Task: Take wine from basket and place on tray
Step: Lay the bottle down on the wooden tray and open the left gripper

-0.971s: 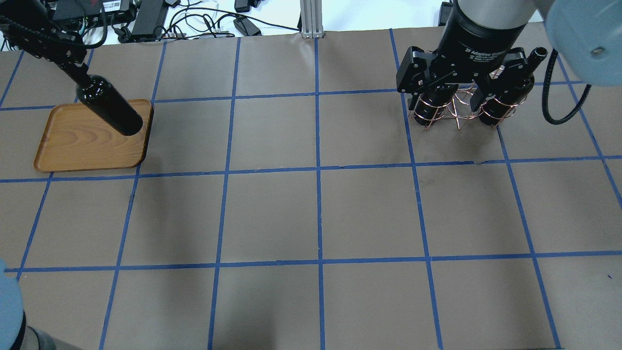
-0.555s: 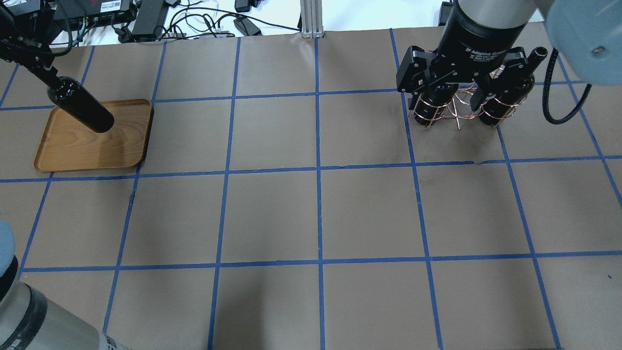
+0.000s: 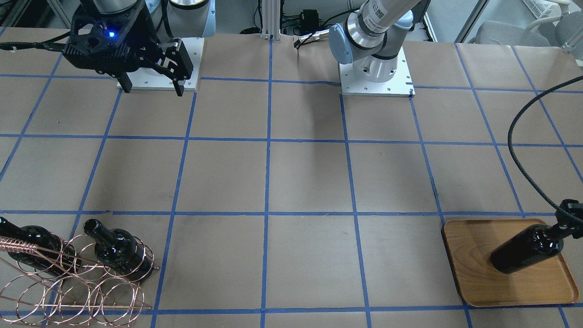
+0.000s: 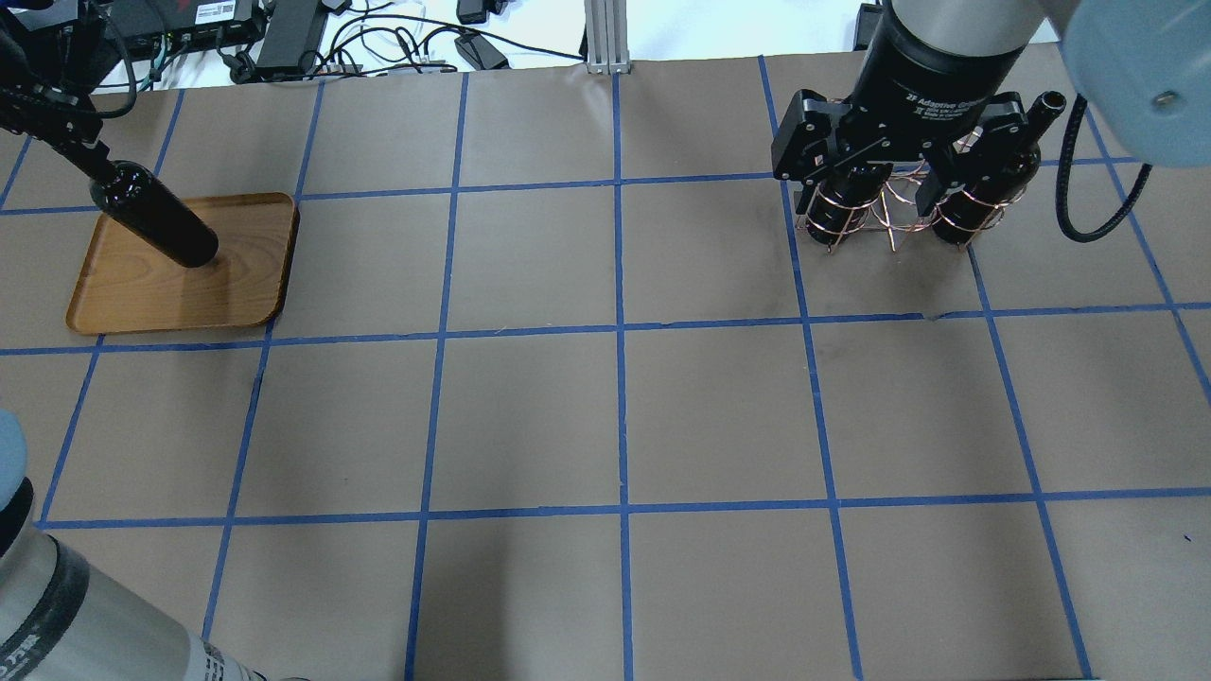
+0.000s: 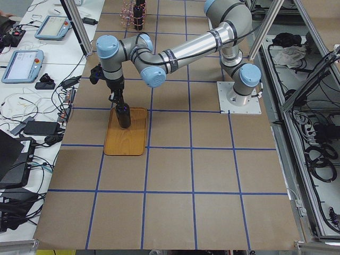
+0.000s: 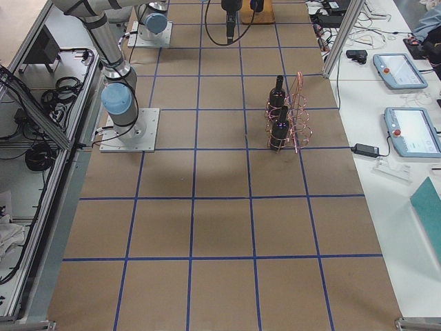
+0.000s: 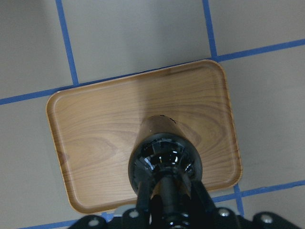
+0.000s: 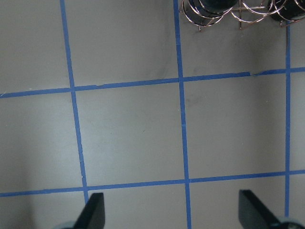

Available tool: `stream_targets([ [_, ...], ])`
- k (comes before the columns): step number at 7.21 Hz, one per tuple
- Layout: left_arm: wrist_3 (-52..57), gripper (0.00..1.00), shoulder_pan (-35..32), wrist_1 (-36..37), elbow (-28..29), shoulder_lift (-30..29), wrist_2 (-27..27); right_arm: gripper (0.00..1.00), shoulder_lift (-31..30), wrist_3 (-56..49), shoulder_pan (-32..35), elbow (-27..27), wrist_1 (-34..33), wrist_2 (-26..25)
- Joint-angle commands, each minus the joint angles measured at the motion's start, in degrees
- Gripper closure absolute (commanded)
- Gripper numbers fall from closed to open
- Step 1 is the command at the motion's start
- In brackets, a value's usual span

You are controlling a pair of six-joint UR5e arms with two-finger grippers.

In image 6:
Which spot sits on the wooden tray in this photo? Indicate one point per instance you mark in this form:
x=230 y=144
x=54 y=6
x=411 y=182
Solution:
x=266 y=16

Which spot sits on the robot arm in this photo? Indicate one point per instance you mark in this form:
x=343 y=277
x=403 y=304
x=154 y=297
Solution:
x=119 y=97
x=152 y=19

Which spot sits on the teach pendant far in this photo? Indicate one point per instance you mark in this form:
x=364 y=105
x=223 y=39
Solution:
x=398 y=71

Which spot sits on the black power adapter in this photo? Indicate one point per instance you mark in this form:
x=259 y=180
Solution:
x=365 y=150

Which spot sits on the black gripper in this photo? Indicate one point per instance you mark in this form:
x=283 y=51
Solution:
x=229 y=5

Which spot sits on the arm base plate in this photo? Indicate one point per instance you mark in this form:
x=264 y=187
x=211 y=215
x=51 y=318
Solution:
x=141 y=37
x=141 y=137

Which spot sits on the dark wine bottle rear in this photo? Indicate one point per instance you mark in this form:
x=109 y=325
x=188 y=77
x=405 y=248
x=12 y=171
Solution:
x=276 y=99

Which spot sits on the dark wine bottle front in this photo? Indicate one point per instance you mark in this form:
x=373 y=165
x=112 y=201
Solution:
x=279 y=130

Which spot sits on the dark wine bottle moved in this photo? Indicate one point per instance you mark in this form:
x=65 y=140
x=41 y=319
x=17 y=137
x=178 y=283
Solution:
x=257 y=5

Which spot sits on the white cloth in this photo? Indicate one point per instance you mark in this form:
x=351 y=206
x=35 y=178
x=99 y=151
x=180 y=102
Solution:
x=12 y=234

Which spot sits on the copper wire bottle basket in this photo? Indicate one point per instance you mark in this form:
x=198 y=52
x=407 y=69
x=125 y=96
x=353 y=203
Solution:
x=299 y=130

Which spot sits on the teach pendant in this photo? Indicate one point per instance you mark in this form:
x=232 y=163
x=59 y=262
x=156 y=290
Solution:
x=398 y=71
x=412 y=132

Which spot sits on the aluminium frame post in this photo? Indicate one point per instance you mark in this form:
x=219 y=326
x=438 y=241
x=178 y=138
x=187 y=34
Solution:
x=346 y=26

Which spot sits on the teal folder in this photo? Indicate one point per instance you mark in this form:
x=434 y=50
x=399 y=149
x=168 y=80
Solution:
x=426 y=202

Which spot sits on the teach pendant near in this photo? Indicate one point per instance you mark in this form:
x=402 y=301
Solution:
x=412 y=132

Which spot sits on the dark wine bottle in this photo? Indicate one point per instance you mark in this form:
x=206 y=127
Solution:
x=279 y=130
x=276 y=99

